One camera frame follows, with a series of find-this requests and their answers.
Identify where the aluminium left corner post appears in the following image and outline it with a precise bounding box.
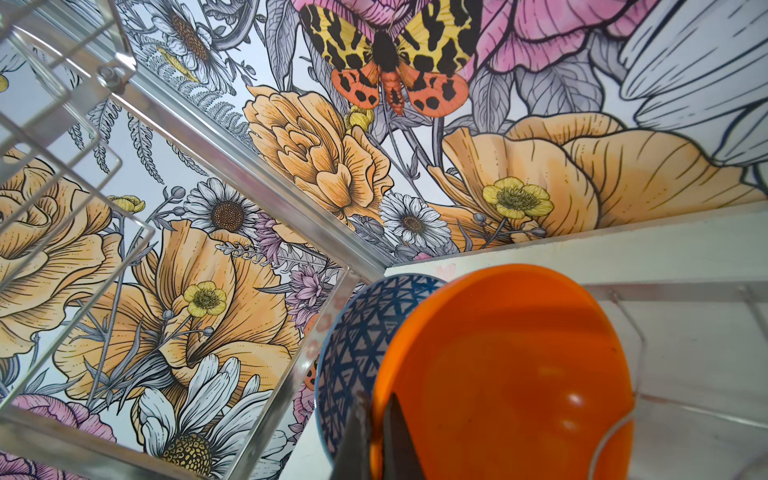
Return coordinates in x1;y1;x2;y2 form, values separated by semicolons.
35;23;400;283

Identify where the chrome wire dish rack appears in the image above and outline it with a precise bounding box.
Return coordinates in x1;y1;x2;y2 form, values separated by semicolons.
1;1;767;479

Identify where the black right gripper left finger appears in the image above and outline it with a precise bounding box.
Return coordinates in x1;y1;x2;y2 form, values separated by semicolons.
330;392;372;480

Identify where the dark blue lattice bowl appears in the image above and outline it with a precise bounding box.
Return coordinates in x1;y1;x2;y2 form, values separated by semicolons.
313;273;446;461

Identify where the plain orange bowl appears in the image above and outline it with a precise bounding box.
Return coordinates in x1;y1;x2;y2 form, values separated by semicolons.
370;264;634;479

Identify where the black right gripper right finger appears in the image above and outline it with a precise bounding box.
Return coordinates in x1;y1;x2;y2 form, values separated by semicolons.
382;394;426;480

